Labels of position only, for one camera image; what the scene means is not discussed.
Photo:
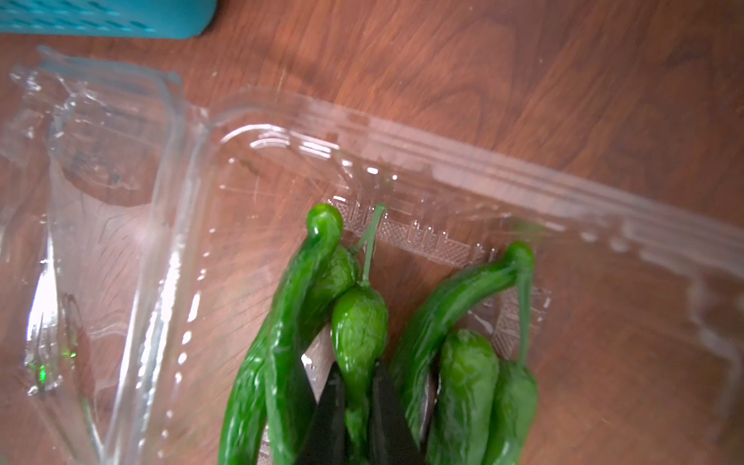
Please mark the short fat green pepper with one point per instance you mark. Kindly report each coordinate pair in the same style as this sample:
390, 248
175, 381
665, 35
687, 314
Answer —
469, 370

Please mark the clear clamshell container with peppers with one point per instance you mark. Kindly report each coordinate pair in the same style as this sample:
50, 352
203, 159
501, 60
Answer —
143, 237

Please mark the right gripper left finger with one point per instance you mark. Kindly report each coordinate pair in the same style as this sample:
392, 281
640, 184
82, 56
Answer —
326, 440

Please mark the long curved green pepper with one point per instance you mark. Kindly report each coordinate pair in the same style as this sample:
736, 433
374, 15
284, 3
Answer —
290, 399

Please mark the green pepper far right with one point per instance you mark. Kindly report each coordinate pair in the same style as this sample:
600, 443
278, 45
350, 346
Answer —
515, 402

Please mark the teal plastic perforated basket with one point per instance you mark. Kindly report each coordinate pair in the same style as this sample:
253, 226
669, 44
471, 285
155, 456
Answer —
153, 19

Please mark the small green pepper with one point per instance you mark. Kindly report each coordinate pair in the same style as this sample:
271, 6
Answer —
359, 326

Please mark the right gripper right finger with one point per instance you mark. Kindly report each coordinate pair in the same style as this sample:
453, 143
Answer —
390, 439

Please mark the curved green pepper right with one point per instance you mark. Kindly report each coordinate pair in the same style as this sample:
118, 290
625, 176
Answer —
425, 332

